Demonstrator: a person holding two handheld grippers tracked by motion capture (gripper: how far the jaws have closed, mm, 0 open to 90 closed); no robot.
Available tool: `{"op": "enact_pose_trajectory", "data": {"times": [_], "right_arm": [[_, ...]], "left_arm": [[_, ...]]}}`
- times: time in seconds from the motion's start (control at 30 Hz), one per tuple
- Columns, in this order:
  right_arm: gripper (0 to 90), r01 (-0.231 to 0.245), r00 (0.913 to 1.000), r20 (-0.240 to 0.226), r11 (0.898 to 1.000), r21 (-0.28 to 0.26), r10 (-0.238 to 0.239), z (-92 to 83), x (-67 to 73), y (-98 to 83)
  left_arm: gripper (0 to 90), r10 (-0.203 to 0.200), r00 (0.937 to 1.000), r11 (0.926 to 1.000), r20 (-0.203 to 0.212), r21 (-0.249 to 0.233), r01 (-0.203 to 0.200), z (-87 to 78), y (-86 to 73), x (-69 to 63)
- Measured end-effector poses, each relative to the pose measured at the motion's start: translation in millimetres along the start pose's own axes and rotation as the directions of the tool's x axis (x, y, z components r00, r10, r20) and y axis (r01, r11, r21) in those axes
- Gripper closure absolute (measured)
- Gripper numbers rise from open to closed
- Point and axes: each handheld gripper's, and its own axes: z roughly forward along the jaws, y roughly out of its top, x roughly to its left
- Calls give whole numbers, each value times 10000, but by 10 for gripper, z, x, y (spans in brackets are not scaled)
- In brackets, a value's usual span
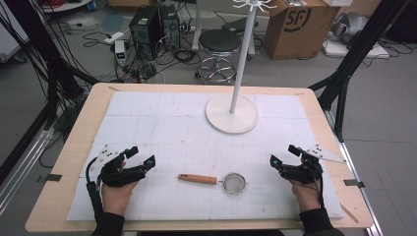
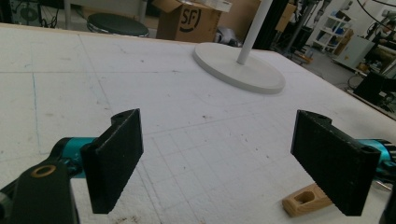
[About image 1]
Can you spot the person's right hand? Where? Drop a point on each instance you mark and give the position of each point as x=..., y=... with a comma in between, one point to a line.
x=308, y=196

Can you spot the white round table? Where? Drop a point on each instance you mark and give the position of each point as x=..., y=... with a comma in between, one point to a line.
x=65, y=5

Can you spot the black metal frame stand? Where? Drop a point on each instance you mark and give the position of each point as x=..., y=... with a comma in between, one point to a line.
x=49, y=59
x=354, y=55

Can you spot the black tape piece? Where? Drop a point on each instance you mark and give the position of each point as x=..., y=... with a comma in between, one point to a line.
x=354, y=183
x=52, y=177

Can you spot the aluminium rail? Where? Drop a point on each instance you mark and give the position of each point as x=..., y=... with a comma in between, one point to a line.
x=357, y=183
x=26, y=167

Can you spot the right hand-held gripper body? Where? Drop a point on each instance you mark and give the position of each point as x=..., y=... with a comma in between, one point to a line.
x=305, y=172

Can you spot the white hook stand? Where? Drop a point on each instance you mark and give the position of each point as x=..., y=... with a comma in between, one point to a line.
x=231, y=114

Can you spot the person's left hand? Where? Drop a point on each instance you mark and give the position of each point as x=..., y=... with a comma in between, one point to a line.
x=114, y=198

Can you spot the grey plastic device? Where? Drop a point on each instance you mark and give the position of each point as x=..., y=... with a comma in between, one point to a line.
x=349, y=26

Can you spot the brown cardboard box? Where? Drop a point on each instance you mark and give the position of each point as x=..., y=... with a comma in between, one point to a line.
x=295, y=32

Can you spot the white power strip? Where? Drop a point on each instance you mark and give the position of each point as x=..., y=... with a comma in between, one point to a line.
x=114, y=37

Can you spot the black computer tower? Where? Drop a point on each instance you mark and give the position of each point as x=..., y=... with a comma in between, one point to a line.
x=144, y=29

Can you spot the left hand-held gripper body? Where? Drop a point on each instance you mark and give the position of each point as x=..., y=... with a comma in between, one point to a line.
x=114, y=175

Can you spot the white gridded mat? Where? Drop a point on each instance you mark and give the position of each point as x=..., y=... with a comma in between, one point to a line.
x=183, y=144

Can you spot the white flat board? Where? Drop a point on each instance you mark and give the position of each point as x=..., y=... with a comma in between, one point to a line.
x=357, y=50

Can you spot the small wooden stick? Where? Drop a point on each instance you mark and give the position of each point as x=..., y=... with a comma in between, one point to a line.
x=349, y=213

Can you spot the grey computer tower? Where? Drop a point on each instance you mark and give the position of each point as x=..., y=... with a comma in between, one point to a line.
x=171, y=26

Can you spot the black round stool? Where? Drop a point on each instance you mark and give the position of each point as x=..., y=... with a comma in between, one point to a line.
x=219, y=41

